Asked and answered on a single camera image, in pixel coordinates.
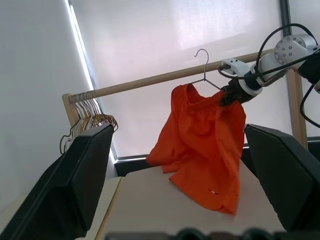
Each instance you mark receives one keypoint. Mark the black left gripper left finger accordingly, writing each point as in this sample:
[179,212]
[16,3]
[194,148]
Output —
[67,182]

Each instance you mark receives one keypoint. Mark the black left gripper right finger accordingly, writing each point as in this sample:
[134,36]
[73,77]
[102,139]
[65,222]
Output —
[285,175]

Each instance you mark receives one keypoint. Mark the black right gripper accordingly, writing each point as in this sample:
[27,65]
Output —
[237,91]

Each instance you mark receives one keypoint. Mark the orange shorts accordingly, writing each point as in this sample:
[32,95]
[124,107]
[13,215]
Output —
[202,140]

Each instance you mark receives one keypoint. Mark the bunch of empty hangers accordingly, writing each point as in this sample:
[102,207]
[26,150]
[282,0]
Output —
[75,130]

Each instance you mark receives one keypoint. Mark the white roller blind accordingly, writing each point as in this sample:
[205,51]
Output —
[175,37]

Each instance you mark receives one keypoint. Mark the wooden clothes rack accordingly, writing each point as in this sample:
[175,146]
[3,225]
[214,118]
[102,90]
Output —
[150,80]

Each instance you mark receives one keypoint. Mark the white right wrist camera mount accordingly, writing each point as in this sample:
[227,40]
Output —
[235,64]

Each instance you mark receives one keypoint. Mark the dark window frame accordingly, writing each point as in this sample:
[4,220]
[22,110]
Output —
[130,165]

